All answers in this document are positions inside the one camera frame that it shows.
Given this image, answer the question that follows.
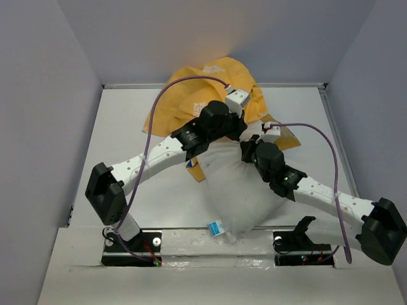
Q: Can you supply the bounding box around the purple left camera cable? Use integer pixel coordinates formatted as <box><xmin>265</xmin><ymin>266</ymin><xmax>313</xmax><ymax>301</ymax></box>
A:
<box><xmin>113</xmin><ymin>75</ymin><xmax>231</xmax><ymax>264</ymax></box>

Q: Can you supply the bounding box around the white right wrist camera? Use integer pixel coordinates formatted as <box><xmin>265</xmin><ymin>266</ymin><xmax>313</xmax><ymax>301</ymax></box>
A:
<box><xmin>260</xmin><ymin>121</ymin><xmax>281</xmax><ymax>143</ymax></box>

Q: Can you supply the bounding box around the yellow printed pillowcase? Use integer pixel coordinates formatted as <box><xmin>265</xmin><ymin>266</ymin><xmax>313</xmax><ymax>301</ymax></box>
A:
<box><xmin>141</xmin><ymin>57</ymin><xmax>302</xmax><ymax>184</ymax></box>

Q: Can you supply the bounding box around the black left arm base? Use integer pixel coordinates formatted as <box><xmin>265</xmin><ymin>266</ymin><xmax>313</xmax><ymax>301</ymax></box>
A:
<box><xmin>100</xmin><ymin>227</ymin><xmax>162</xmax><ymax>268</ymax></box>

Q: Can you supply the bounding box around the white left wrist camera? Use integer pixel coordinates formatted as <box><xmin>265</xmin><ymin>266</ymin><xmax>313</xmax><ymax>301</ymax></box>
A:
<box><xmin>224</xmin><ymin>89</ymin><xmax>251</xmax><ymax>118</ymax></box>

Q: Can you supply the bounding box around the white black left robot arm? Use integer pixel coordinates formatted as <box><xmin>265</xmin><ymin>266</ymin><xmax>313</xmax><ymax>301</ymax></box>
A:
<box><xmin>85</xmin><ymin>98</ymin><xmax>247</xmax><ymax>251</ymax></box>

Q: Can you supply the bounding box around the white pillow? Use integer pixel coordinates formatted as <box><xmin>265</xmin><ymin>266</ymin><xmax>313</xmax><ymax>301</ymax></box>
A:
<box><xmin>197</xmin><ymin>138</ymin><xmax>286</xmax><ymax>243</ymax></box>

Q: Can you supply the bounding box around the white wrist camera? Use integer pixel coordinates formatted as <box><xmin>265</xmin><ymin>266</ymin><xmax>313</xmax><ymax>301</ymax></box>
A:
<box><xmin>224</xmin><ymin>89</ymin><xmax>251</xmax><ymax>118</ymax></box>
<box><xmin>260</xmin><ymin>121</ymin><xmax>281</xmax><ymax>143</ymax></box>

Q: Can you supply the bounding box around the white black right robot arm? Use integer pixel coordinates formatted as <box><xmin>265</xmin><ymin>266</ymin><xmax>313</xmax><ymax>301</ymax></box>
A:
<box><xmin>240</xmin><ymin>135</ymin><xmax>406</xmax><ymax>266</ymax></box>

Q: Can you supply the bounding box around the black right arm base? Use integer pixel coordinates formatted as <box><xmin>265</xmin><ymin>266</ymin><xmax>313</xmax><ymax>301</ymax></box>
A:
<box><xmin>272</xmin><ymin>216</ymin><xmax>335</xmax><ymax>267</ymax></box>

